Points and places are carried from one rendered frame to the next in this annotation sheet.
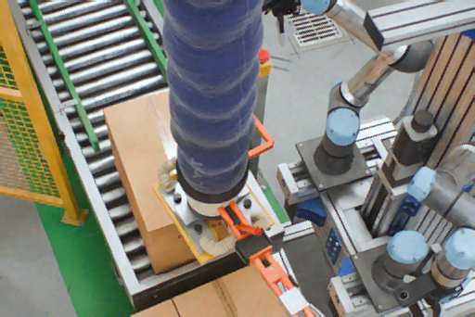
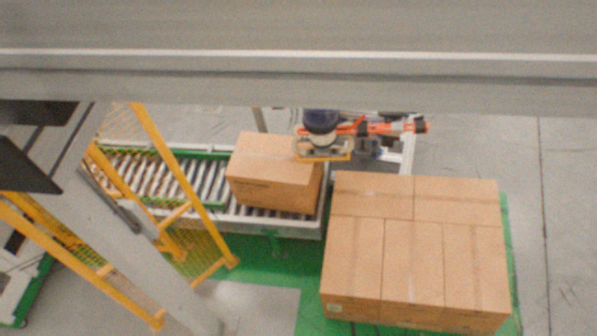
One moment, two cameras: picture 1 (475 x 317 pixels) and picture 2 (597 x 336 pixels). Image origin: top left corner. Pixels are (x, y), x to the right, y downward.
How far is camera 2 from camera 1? 1.44 m
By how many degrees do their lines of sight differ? 23
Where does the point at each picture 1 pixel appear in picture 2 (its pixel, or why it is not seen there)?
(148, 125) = (250, 160)
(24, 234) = (222, 292)
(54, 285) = (264, 291)
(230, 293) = (344, 189)
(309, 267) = (341, 165)
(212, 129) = not seen: hidden behind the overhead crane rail
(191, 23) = not seen: hidden behind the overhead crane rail
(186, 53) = not seen: hidden behind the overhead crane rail
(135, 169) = (270, 175)
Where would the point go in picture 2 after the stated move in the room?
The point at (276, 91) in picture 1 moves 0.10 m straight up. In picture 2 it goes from (234, 135) to (232, 130)
